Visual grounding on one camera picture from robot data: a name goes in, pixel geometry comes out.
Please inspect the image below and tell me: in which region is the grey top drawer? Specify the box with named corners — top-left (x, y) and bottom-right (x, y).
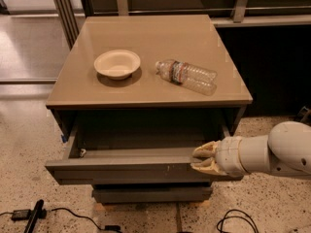
top-left (46, 124), bottom-right (230, 185)

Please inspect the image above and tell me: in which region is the grey bottom drawer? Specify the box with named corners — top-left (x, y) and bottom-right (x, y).
top-left (92, 186), bottom-right (213, 204)

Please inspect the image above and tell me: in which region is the clear plastic water bottle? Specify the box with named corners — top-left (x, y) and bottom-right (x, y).
top-left (155, 59), bottom-right (218, 96)

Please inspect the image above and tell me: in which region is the black coiled cable right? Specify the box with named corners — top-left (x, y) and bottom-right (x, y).
top-left (216, 209), bottom-right (260, 233)

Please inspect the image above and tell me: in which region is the beige paper bowl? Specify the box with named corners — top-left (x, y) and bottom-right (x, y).
top-left (94, 50), bottom-right (141, 80)

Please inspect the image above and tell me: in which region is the black floor cable left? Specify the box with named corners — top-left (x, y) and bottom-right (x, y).
top-left (0, 206), bottom-right (124, 233)

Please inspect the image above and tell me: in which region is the grey drawer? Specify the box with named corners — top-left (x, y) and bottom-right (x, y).
top-left (92, 186), bottom-right (213, 204)
top-left (46, 124), bottom-right (230, 185)

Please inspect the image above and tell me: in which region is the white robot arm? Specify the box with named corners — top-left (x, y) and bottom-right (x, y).
top-left (191, 121), bottom-right (311, 179)

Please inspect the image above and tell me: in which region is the black bar device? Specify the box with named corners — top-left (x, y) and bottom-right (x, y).
top-left (23, 199), bottom-right (47, 233)

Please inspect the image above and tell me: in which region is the wooden base board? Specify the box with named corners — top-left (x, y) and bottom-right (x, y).
top-left (93, 200), bottom-right (211, 211)

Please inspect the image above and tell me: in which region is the black power adapter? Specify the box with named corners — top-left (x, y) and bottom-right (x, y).
top-left (11, 209), bottom-right (31, 221)

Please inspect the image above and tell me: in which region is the metal shelf rack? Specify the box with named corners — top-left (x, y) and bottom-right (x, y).
top-left (0, 0), bottom-right (311, 84)

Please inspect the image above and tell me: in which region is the grey drawer cabinet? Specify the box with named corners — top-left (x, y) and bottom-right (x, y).
top-left (47, 16), bottom-right (252, 190)

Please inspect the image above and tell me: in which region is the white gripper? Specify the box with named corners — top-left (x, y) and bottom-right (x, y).
top-left (190, 137), bottom-right (249, 177)

